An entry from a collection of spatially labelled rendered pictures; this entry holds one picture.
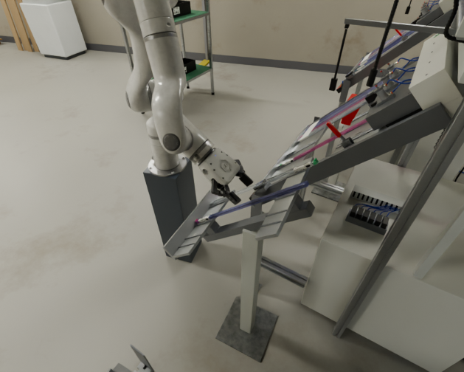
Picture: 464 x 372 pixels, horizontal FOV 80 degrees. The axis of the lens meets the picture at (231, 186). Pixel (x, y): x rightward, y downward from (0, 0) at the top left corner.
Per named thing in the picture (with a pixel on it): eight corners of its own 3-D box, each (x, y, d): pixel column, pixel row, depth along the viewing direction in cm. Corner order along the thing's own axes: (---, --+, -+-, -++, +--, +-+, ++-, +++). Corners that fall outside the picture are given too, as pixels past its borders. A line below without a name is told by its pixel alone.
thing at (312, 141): (262, 196, 122) (257, 191, 121) (313, 130, 164) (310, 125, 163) (294, 182, 107) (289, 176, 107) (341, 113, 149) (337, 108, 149)
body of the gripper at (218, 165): (201, 156, 78) (229, 184, 79) (218, 139, 85) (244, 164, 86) (189, 169, 83) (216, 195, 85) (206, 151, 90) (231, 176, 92)
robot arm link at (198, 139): (203, 142, 78) (211, 136, 86) (168, 108, 76) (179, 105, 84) (184, 162, 80) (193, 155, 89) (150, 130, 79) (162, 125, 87)
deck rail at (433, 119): (262, 204, 122) (253, 194, 121) (264, 201, 123) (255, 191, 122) (453, 125, 68) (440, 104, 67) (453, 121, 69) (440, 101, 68)
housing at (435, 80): (437, 132, 72) (407, 88, 70) (443, 73, 103) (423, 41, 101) (475, 116, 66) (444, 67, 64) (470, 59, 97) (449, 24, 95)
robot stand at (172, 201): (166, 255, 182) (142, 172, 136) (178, 235, 195) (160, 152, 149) (191, 263, 178) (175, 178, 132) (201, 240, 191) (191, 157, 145)
